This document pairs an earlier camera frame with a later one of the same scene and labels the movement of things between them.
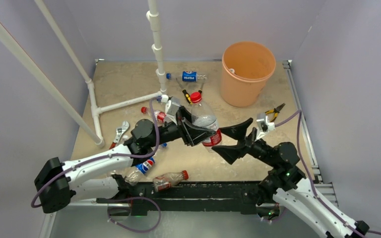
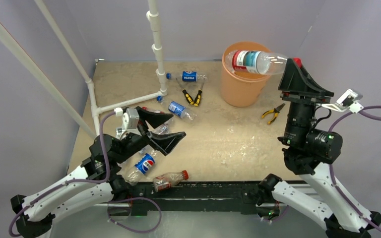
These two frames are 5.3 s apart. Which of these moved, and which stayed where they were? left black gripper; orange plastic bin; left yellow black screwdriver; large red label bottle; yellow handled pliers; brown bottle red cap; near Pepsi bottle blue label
Moved: left black gripper; large red label bottle
Stayed: orange plastic bin; left yellow black screwdriver; yellow handled pliers; brown bottle red cap; near Pepsi bottle blue label
